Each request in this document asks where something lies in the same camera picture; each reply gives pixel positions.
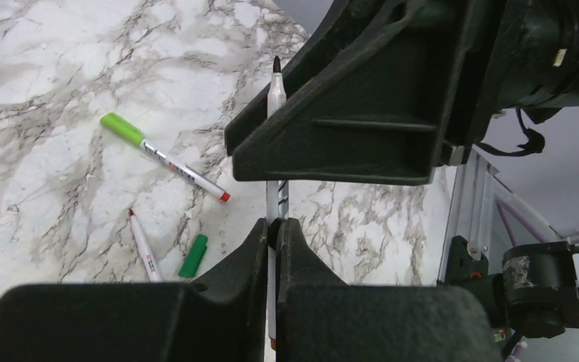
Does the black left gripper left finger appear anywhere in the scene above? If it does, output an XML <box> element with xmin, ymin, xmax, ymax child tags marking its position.
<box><xmin>0</xmin><ymin>219</ymin><xmax>268</xmax><ymax>361</ymax></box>

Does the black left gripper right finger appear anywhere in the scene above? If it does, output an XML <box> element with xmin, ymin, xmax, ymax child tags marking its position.
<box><xmin>275</xmin><ymin>218</ymin><xmax>501</xmax><ymax>361</ymax></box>

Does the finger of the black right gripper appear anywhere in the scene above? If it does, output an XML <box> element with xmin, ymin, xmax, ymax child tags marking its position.
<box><xmin>225</xmin><ymin>1</ymin><xmax>475</xmax><ymax>186</ymax></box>

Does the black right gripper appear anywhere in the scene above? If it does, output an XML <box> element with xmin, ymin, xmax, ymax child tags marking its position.
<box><xmin>464</xmin><ymin>1</ymin><xmax>579</xmax><ymax>145</ymax></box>

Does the white pen red end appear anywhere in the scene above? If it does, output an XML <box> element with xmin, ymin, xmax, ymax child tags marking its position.
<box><xmin>139</xmin><ymin>139</ymin><xmax>231</xmax><ymax>203</ymax></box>

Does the light green pen cap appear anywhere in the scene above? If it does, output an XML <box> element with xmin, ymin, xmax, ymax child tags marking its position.
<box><xmin>100</xmin><ymin>112</ymin><xmax>145</xmax><ymax>146</ymax></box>

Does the dark green pen cap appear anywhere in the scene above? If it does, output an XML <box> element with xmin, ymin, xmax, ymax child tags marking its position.
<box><xmin>177</xmin><ymin>234</ymin><xmax>208</xmax><ymax>278</ymax></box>

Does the white pen red cap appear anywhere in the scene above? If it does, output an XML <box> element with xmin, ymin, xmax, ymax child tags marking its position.
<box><xmin>128</xmin><ymin>209</ymin><xmax>164</xmax><ymax>282</ymax></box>

